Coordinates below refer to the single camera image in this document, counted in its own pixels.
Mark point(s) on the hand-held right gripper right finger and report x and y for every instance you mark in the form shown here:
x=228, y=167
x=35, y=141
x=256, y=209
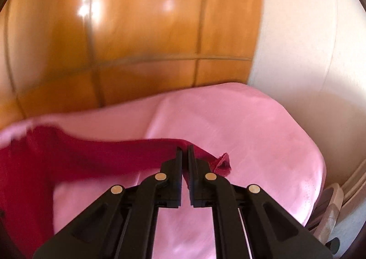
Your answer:
x=191, y=161

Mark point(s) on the wooden wardrobe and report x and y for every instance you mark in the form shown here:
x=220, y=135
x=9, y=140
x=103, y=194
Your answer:
x=128, y=27

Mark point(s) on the pink bed sheet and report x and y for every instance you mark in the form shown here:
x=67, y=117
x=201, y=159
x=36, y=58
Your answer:
x=228, y=133

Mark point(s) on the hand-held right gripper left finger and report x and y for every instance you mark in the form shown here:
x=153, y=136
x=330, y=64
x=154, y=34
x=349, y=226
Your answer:
x=177, y=161

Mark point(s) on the dark red garment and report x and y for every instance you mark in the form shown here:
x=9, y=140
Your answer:
x=85, y=159

